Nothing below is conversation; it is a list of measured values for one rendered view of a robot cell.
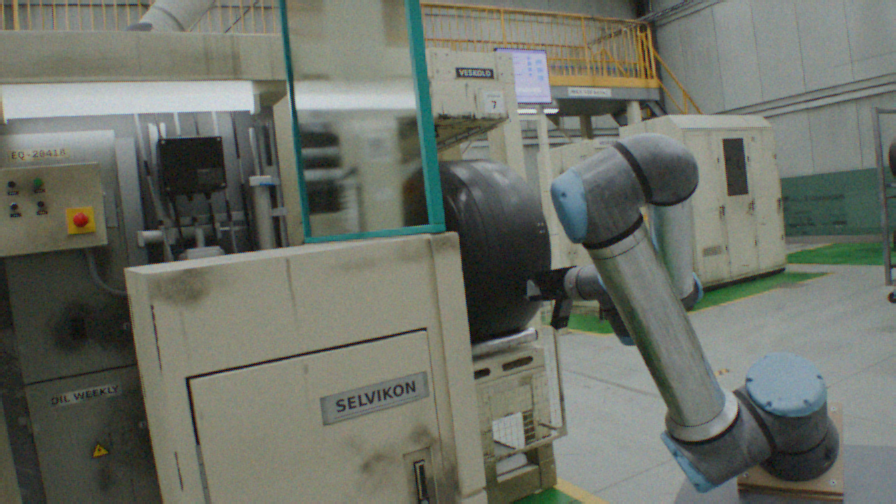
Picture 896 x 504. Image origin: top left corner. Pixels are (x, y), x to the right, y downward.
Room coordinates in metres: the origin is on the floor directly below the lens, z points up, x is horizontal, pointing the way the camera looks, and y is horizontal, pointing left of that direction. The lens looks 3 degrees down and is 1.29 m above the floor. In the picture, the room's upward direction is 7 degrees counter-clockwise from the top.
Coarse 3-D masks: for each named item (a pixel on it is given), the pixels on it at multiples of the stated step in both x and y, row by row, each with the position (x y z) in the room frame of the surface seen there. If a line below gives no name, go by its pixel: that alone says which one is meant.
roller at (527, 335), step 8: (528, 328) 1.86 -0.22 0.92; (496, 336) 1.80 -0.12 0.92; (504, 336) 1.80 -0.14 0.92; (512, 336) 1.81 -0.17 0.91; (520, 336) 1.82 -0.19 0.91; (528, 336) 1.84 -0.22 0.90; (536, 336) 1.86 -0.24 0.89; (472, 344) 1.74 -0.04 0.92; (480, 344) 1.75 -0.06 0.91; (488, 344) 1.76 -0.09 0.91; (496, 344) 1.77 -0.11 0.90; (504, 344) 1.79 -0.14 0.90; (512, 344) 1.81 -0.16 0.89; (520, 344) 1.83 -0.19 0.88; (472, 352) 1.73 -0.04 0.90; (480, 352) 1.74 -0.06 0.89; (488, 352) 1.77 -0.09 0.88
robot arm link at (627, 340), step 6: (606, 312) 1.44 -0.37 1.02; (612, 312) 1.43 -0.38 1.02; (618, 312) 1.42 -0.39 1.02; (612, 318) 1.43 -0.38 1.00; (618, 318) 1.42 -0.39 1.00; (612, 324) 1.45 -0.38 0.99; (618, 324) 1.43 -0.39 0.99; (624, 324) 1.42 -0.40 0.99; (618, 330) 1.44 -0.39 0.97; (624, 330) 1.43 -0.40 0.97; (618, 336) 1.45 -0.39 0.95; (624, 336) 1.44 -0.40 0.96; (630, 336) 1.43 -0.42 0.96; (624, 342) 1.45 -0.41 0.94; (630, 342) 1.43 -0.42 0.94
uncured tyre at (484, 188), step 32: (480, 160) 1.88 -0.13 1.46; (448, 192) 1.71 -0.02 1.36; (480, 192) 1.69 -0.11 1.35; (512, 192) 1.74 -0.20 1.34; (448, 224) 2.19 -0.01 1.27; (480, 224) 1.64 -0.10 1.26; (512, 224) 1.68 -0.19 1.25; (544, 224) 1.75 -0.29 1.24; (480, 256) 1.63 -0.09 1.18; (512, 256) 1.66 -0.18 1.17; (544, 256) 1.72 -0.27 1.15; (480, 288) 1.65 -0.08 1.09; (512, 288) 1.68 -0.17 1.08; (480, 320) 1.69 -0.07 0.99; (512, 320) 1.76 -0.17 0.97
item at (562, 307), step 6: (558, 294) 1.57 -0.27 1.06; (564, 294) 1.56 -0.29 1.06; (558, 300) 1.57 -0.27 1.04; (564, 300) 1.56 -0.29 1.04; (570, 300) 1.58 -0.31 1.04; (558, 306) 1.57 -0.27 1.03; (564, 306) 1.57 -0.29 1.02; (570, 306) 1.59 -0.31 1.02; (558, 312) 1.58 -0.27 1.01; (564, 312) 1.58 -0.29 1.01; (552, 318) 1.60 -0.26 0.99; (558, 318) 1.58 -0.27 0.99; (564, 318) 1.59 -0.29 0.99; (552, 324) 1.60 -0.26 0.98; (558, 324) 1.59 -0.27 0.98; (564, 324) 1.60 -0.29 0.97
